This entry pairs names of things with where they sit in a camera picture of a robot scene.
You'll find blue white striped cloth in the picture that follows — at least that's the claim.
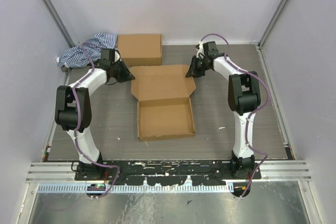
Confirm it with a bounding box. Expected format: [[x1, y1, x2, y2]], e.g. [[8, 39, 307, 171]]
[[56, 33, 118, 72]]

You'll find brown cardboard box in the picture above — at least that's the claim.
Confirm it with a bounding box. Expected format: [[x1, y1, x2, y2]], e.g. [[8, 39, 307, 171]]
[[117, 34, 162, 67], [130, 65, 196, 142]]

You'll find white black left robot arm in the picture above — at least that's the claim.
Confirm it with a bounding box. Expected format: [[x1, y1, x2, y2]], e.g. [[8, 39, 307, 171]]
[[55, 48, 135, 180]]

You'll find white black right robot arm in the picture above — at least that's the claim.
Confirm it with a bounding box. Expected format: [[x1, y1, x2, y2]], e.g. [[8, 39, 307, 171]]
[[185, 41, 261, 179]]

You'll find aluminium front frame rail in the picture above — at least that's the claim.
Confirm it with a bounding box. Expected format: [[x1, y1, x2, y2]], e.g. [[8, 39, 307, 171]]
[[26, 159, 312, 184]]

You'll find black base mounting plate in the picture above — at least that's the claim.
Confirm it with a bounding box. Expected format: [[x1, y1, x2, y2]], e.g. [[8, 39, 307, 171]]
[[71, 160, 253, 186]]

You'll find white slotted cable duct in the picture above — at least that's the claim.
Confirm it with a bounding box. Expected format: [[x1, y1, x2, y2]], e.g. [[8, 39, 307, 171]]
[[37, 183, 234, 194]]

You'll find closed brown cardboard box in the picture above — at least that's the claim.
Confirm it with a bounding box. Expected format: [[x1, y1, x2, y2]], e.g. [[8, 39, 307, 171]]
[[117, 34, 162, 67]]

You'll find left aluminium corner post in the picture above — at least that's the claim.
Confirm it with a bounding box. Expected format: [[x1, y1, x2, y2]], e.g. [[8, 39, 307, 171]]
[[42, 0, 75, 47]]

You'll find right aluminium corner post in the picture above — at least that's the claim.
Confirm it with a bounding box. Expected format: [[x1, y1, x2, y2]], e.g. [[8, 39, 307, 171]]
[[257, 0, 290, 48]]

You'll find aluminium corner post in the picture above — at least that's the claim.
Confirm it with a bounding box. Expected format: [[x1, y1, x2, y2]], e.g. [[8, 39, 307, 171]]
[[257, 0, 290, 48], [42, 0, 75, 47]]

